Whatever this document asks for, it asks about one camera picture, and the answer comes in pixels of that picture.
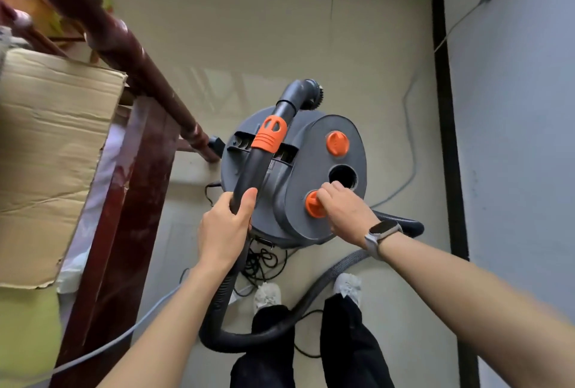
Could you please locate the grey vacuum cleaner body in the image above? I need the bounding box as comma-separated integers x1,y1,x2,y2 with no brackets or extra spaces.
219,106,368,250

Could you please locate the person's left forearm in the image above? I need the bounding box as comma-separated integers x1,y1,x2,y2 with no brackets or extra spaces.
95,262,234,388

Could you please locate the brown cardboard box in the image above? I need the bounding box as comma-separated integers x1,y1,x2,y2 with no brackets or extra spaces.
0,47,128,290

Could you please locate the black power cord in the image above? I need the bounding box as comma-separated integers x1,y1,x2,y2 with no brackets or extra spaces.
180,181,325,360

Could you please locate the orange vacuum knob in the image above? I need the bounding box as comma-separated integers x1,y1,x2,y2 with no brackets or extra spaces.
305,190,329,219
325,130,350,158

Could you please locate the grey smartwatch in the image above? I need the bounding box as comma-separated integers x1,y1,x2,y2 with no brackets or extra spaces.
363,220,404,261

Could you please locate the white plastic bag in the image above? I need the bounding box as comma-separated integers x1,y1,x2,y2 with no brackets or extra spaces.
56,118,132,296

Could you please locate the person's left white shoe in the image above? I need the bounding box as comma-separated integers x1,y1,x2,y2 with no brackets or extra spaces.
252,282,283,315

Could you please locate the person's right hand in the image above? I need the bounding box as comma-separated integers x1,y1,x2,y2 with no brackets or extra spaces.
316,180,382,250

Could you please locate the person's white shoe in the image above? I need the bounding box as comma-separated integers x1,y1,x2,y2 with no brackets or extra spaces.
252,282,283,315
333,273,363,307

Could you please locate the black flexible vacuum hose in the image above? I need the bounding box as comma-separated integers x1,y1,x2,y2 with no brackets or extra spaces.
199,210,426,354

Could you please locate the person's left hand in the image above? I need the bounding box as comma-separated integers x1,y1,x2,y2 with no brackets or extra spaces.
198,187,259,277

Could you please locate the person's right forearm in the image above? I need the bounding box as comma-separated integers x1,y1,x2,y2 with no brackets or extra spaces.
376,230,575,388

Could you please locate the dark red wooden frame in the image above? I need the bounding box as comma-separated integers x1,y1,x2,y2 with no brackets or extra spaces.
0,0,222,388

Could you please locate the person's right leg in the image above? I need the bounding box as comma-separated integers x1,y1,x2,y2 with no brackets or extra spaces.
319,292,396,388

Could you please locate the thin grey wall wire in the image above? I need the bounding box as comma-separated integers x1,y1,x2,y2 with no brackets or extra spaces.
433,0,497,54

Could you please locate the person's right white shoe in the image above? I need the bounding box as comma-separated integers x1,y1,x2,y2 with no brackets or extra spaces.
333,273,363,307

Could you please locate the person's leg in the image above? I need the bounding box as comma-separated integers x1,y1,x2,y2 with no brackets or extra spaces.
229,305,296,388
319,292,396,388

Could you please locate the person's left leg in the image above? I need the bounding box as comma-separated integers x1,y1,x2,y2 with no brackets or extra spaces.
229,305,296,388

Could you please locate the yellow-green cloth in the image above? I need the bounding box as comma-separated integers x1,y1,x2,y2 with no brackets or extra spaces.
0,286,64,379

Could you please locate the dark grey floor cable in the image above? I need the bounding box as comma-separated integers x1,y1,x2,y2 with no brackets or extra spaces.
369,79,419,209

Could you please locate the light grey cable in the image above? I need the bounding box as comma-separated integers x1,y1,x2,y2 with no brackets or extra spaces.
0,282,254,388

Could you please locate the grey vacuum wand orange collar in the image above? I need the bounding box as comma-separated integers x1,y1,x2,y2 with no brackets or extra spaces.
229,79,322,216

